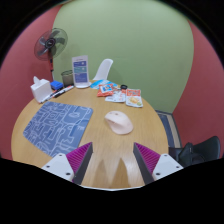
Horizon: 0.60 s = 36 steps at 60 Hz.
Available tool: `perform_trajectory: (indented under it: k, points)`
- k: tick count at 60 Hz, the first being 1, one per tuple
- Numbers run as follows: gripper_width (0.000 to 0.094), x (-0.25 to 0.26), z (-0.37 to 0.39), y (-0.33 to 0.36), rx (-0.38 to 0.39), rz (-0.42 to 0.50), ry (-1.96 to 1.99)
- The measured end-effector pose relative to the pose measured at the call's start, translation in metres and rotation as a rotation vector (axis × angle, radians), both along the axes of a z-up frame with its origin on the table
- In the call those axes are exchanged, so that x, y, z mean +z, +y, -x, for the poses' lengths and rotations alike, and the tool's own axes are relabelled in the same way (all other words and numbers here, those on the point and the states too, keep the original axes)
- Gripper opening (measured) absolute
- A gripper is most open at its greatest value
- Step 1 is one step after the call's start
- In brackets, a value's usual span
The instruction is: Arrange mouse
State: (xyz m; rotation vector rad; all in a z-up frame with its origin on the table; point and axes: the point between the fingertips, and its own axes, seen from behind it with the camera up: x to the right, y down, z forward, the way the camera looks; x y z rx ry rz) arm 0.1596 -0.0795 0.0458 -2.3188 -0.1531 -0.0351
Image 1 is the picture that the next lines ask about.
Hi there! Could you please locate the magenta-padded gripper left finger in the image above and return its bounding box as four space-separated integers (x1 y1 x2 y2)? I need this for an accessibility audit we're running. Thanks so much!
40 141 94 186

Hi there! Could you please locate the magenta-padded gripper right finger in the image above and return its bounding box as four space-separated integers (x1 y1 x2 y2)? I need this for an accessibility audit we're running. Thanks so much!
132 142 185 186

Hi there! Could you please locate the pink computer mouse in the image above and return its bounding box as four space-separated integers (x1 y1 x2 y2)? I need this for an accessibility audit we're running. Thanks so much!
104 110 134 136

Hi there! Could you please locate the blue patterned mouse pad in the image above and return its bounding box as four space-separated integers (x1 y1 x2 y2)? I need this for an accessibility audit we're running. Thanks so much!
22 101 94 158

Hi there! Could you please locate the black office chair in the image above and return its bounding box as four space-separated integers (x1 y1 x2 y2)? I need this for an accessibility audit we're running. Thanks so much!
168 135 222 168

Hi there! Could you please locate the white marker red cap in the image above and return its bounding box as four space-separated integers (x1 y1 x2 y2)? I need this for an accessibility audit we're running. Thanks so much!
39 89 59 104

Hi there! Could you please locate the orange and white snack packet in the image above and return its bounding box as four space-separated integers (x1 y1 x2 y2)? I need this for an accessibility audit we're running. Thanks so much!
125 88 144 108

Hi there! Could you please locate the white tissue box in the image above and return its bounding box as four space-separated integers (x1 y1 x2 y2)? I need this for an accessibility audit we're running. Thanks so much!
30 75 53 104

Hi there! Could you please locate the small blue box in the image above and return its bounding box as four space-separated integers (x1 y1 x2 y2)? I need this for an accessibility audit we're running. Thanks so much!
50 80 64 91

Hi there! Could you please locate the red snack packet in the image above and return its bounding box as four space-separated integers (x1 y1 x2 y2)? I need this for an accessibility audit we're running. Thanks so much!
96 83 115 98

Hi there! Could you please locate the dark mesh pen cup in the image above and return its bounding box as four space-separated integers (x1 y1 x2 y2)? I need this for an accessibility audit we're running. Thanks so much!
60 69 75 88

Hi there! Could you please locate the blue snack packet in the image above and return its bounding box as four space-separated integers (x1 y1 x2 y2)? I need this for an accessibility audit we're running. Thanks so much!
89 79 118 90

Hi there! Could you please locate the white plastic chair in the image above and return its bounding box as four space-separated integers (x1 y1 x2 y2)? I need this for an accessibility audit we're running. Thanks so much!
92 58 114 82

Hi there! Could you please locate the black standing fan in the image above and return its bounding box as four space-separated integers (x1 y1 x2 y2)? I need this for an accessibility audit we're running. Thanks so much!
33 27 69 81

